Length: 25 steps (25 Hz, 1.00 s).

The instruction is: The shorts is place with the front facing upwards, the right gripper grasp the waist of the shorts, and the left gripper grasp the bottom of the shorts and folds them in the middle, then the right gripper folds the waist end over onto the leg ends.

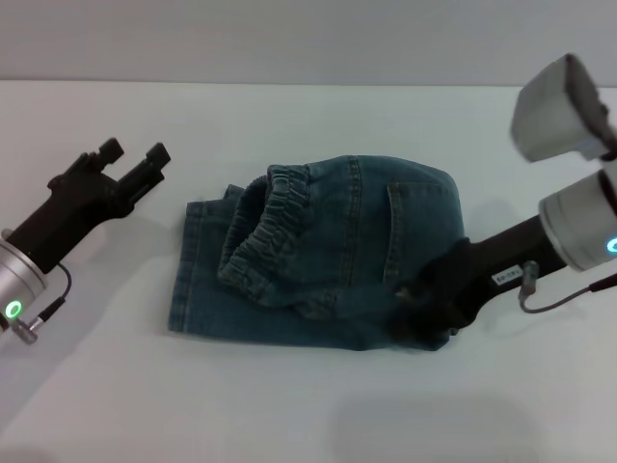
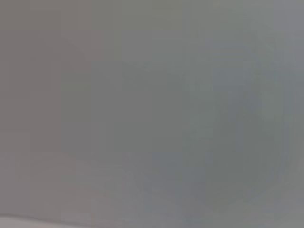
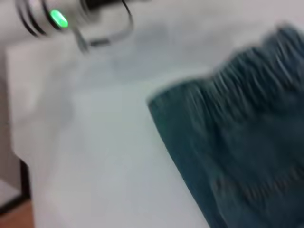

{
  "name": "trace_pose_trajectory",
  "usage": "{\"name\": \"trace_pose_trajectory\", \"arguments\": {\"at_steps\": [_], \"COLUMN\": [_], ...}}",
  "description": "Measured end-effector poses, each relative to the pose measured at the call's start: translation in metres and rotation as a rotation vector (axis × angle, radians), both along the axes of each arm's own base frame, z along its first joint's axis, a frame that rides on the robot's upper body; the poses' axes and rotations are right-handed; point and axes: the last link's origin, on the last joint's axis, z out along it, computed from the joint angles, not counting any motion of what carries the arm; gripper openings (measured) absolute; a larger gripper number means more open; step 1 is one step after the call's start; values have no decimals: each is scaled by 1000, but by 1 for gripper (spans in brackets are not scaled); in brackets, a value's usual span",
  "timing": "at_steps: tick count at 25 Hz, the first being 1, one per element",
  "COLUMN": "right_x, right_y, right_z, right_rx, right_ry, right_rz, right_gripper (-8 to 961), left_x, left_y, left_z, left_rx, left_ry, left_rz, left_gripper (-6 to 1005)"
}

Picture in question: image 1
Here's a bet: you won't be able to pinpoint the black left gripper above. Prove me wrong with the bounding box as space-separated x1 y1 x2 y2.
8 137 174 275

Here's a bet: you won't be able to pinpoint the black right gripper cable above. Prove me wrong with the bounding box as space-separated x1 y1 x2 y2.
518 259 617 315

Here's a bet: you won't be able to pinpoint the blue denim shorts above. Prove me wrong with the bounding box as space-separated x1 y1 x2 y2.
168 153 467 354

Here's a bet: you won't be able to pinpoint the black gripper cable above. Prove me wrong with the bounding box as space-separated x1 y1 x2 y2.
518 259 617 315
10 262 73 346

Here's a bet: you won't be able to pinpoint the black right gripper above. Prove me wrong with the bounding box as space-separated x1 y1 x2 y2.
389 214 564 349

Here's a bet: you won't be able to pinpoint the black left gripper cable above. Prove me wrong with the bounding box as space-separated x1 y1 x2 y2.
10 262 73 346

